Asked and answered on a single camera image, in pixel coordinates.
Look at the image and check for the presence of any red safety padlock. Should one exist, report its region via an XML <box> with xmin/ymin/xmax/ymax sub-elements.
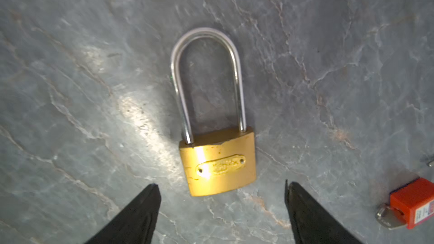
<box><xmin>389</xmin><ymin>178</ymin><xmax>434</xmax><ymax>229</ymax></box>

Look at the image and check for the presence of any brass padlock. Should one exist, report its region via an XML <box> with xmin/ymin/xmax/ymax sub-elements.
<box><xmin>171</xmin><ymin>27</ymin><xmax>257</xmax><ymax>197</ymax></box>

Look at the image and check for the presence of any silver key with ring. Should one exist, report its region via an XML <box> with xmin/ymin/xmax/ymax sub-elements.
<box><xmin>375</xmin><ymin>203</ymin><xmax>407</xmax><ymax>230</ymax></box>

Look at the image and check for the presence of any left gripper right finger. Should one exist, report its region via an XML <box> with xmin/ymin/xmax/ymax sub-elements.
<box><xmin>284</xmin><ymin>181</ymin><xmax>360</xmax><ymax>244</ymax></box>

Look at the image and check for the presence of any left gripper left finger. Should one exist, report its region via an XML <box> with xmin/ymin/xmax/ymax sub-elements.
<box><xmin>87</xmin><ymin>184</ymin><xmax>161</xmax><ymax>244</ymax></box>

